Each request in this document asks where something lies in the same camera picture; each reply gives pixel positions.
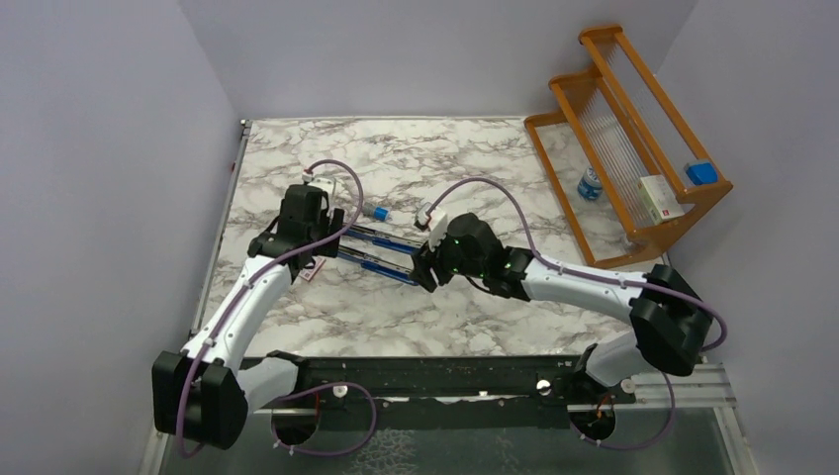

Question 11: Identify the blue lidded small jar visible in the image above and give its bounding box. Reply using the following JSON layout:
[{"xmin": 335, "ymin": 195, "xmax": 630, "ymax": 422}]
[{"xmin": 577, "ymin": 166, "xmax": 604, "ymax": 201}]

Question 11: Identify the blue block on rack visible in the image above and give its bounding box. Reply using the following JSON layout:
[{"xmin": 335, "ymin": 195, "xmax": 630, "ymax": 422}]
[{"xmin": 684, "ymin": 160, "xmax": 719, "ymax": 186}]

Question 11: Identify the blue black stapler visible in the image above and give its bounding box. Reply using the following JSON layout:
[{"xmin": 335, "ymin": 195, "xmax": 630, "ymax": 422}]
[{"xmin": 345, "ymin": 225, "xmax": 423, "ymax": 254}]

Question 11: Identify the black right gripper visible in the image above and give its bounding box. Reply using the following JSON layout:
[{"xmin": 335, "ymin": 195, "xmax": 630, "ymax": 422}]
[{"xmin": 408, "ymin": 225, "xmax": 486, "ymax": 293}]

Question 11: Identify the red white staple box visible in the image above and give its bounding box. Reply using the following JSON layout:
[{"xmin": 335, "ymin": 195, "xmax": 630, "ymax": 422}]
[{"xmin": 298, "ymin": 256, "xmax": 326, "ymax": 282}]

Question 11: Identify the white red carton box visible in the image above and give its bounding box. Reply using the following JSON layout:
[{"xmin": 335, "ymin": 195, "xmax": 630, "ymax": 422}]
[{"xmin": 636, "ymin": 175, "xmax": 685, "ymax": 225}]

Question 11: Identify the grey blue small cylinder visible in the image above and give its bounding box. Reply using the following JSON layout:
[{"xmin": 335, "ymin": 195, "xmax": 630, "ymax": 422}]
[{"xmin": 362, "ymin": 203, "xmax": 390, "ymax": 222}]

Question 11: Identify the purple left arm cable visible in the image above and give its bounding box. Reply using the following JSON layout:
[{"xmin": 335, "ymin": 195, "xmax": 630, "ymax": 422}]
[{"xmin": 176, "ymin": 158, "xmax": 379, "ymax": 459}]

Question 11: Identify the orange wooden tiered rack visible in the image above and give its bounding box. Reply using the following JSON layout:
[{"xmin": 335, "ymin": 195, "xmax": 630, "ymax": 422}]
[{"xmin": 524, "ymin": 25, "xmax": 733, "ymax": 268}]

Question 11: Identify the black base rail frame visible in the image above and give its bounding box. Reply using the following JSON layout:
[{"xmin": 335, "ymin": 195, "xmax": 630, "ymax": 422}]
[{"xmin": 235, "ymin": 354, "xmax": 735, "ymax": 434}]

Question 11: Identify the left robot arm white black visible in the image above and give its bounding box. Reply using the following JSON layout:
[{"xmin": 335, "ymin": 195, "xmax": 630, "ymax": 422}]
[{"xmin": 151, "ymin": 178, "xmax": 344, "ymax": 449}]

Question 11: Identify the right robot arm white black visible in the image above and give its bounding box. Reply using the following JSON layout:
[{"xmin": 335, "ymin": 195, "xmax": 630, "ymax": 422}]
[{"xmin": 411, "ymin": 211, "xmax": 712, "ymax": 403}]

